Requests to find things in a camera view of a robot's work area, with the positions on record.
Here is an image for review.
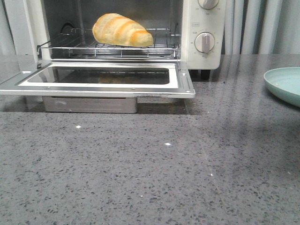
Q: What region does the golden bread roll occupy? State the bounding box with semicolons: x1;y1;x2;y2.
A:
92;13;154;47

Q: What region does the grey pleated curtain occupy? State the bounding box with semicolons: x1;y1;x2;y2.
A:
0;0;300;55

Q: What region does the lower oven control knob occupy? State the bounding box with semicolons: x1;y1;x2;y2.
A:
195;32;215;53

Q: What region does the light green plate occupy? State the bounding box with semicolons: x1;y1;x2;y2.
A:
263;67;300;107

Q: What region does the black oven front-right foot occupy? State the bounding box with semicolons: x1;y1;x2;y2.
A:
200;70;210;80

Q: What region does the metal oven wire rack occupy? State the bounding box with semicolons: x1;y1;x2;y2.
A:
37;27;180;60

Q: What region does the oven control knob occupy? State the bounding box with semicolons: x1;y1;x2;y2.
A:
198;0;219;10
195;32;215;53

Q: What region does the upper oven control knob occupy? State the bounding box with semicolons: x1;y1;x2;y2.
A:
198;0;219;10

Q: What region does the metal oven door handle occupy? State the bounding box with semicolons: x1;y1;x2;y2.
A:
42;97;137;113

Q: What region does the white Toshiba toaster oven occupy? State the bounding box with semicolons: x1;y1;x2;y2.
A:
4;0;227;70

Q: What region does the glass oven door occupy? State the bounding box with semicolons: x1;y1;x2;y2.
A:
0;61;195;98

